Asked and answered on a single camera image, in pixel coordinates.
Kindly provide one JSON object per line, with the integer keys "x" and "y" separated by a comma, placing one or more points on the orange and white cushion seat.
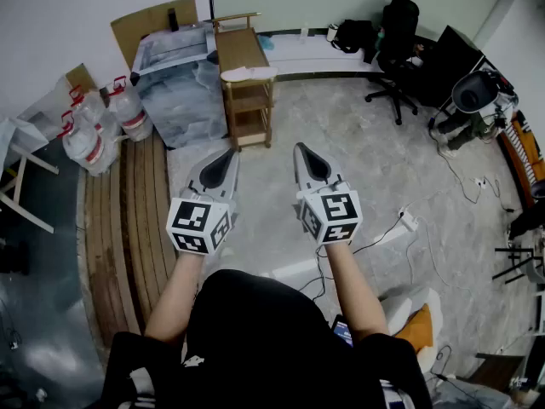
{"x": 415, "y": 326}

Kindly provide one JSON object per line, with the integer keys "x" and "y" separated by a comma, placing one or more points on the white cup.
{"x": 332, "y": 32}

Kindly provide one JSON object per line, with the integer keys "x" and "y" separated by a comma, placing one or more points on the white wooden stool frame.
{"x": 21, "y": 186}

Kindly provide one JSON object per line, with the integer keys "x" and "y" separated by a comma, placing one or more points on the orange crate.
{"x": 523, "y": 156}

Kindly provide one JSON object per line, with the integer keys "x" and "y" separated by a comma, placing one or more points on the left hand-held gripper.
{"x": 193, "y": 224}

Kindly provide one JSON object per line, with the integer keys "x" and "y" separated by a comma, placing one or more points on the wooden shelf trolley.
{"x": 242, "y": 53}

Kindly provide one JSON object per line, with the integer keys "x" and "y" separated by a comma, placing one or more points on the black flat panel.
{"x": 451, "y": 64}

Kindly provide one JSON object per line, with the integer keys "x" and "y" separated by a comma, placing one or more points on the clear plastic sheet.
{"x": 47, "y": 105}

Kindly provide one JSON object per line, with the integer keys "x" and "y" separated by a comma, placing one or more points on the black office chair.
{"x": 398, "y": 53}

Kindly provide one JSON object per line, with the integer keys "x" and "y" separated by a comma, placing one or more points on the black metal stand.
{"x": 517, "y": 262}

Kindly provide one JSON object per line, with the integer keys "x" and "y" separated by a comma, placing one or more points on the blue plastic bag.
{"x": 266, "y": 42}

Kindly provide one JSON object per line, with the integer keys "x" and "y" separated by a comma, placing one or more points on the black backpack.
{"x": 353, "y": 36}

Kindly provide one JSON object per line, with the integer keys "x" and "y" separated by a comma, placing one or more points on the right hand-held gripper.
{"x": 332, "y": 215}

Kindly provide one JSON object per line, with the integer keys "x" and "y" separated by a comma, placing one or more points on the white low platform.
{"x": 315, "y": 58}

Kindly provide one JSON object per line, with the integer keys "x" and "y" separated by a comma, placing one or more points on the person's left forearm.
{"x": 176, "y": 296}

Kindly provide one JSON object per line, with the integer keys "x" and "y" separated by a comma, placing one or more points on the person's right forearm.
{"x": 355, "y": 288}

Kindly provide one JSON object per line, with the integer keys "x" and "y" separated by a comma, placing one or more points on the person's black clothing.
{"x": 255, "y": 339}

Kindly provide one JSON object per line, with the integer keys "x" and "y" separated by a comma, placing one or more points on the white slipper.
{"x": 236, "y": 74}

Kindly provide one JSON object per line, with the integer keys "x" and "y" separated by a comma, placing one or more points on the white power strip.
{"x": 409, "y": 220}

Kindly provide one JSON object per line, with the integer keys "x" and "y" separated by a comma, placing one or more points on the brown cardboard sheet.
{"x": 145, "y": 24}

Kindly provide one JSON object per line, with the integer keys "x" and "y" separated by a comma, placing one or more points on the stack of wooden planks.
{"x": 136, "y": 237}

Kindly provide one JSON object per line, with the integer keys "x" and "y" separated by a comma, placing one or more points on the smartphone with blue screen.
{"x": 343, "y": 330}

